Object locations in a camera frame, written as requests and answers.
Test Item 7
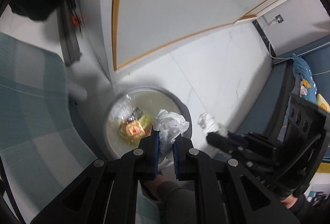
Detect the white tissue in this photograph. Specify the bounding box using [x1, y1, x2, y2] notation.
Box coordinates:
[198, 113, 228, 137]
[153, 109, 192, 171]

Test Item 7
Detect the brown heart snack packet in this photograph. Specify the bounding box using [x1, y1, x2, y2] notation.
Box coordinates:
[120, 120, 146, 141]

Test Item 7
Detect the round clear trash bin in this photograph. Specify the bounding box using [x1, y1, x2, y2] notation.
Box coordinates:
[104, 86, 191, 159]

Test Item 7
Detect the person's right hand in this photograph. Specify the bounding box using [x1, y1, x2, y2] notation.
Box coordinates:
[280, 194, 298, 209]

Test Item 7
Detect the dark blue sofa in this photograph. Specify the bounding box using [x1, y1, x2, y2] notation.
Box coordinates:
[236, 35, 329, 141]

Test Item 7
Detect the blue patterned cushion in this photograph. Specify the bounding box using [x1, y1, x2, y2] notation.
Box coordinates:
[292, 53, 317, 104]

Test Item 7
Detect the checkered teal tablecloth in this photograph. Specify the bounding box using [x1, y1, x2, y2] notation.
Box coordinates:
[0, 31, 161, 224]

